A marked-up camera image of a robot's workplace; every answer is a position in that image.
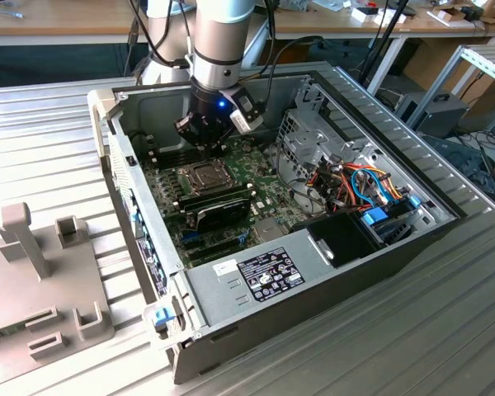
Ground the grey power supply with label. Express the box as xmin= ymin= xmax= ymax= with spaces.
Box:
xmin=173 ymin=229 xmax=337 ymax=331

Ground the black expansion slot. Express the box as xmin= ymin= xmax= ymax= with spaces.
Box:
xmin=187 ymin=235 xmax=241 ymax=256
xmin=188 ymin=247 xmax=241 ymax=267

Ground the large brown cardboard box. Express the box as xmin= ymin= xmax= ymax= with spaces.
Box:
xmin=403 ymin=37 xmax=495 ymax=109

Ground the black graphics card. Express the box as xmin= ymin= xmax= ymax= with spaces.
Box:
xmin=185 ymin=196 xmax=252 ymax=234

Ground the grey cable with connector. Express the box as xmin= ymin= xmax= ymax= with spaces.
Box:
xmin=125 ymin=0 xmax=141 ymax=79

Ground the black tripod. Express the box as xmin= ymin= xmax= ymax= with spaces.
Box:
xmin=356 ymin=0 xmax=412 ymax=90

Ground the CPU with silver top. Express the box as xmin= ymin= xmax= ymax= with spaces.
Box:
xmin=194 ymin=165 xmax=220 ymax=187

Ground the black case cable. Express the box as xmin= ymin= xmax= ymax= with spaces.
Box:
xmin=128 ymin=130 xmax=158 ymax=146

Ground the black equipment case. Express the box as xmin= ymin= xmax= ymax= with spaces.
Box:
xmin=415 ymin=91 xmax=470 ymax=139

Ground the open flat cardboard box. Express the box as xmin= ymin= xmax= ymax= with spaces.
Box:
xmin=427 ymin=2 xmax=465 ymax=28

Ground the silver chipset heatsink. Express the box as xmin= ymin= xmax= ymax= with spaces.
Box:
xmin=253 ymin=217 xmax=285 ymax=245

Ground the wooden desk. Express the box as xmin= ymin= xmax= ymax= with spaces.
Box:
xmin=0 ymin=0 xmax=495 ymax=95

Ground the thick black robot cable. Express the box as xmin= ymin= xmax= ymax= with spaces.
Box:
xmin=238 ymin=0 xmax=329 ymax=108

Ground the aluminium profile frame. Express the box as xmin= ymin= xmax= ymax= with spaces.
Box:
xmin=406 ymin=43 xmax=495 ymax=133

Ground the RAM slot with white clips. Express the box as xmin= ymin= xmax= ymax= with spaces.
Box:
xmin=150 ymin=148 xmax=199 ymax=163
xmin=148 ymin=144 xmax=199 ymax=156

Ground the black RAM slot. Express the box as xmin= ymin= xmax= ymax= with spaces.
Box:
xmin=177 ymin=189 xmax=252 ymax=210
xmin=177 ymin=186 xmax=252 ymax=207
xmin=151 ymin=149 xmax=199 ymax=166
xmin=176 ymin=182 xmax=251 ymax=204
xmin=149 ymin=146 xmax=199 ymax=159

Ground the orange wire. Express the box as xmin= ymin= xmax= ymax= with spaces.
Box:
xmin=337 ymin=163 xmax=399 ymax=199

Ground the blue wire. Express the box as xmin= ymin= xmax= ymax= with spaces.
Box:
xmin=350 ymin=167 xmax=391 ymax=207

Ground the silver perforated drive cage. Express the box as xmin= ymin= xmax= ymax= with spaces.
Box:
xmin=276 ymin=73 xmax=383 ymax=182

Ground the small white box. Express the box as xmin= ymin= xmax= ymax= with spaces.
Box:
xmin=349 ymin=2 xmax=383 ymax=25

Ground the open grey PC case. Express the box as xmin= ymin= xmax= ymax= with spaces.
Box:
xmin=86 ymin=70 xmax=468 ymax=387

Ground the hard disk in blue carrier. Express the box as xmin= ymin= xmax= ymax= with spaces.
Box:
xmin=361 ymin=196 xmax=422 ymax=248

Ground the green motherboard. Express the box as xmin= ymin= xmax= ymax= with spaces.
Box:
xmin=142 ymin=138 xmax=329 ymax=269

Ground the green RAM stick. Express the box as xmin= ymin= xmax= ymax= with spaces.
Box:
xmin=0 ymin=324 xmax=28 ymax=344

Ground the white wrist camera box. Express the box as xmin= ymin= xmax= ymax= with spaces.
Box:
xmin=229 ymin=93 xmax=266 ymax=134

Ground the grey parts rack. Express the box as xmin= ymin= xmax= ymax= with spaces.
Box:
xmin=0 ymin=201 xmax=116 ymax=391

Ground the blue case latch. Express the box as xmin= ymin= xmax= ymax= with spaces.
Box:
xmin=154 ymin=307 xmax=178 ymax=331

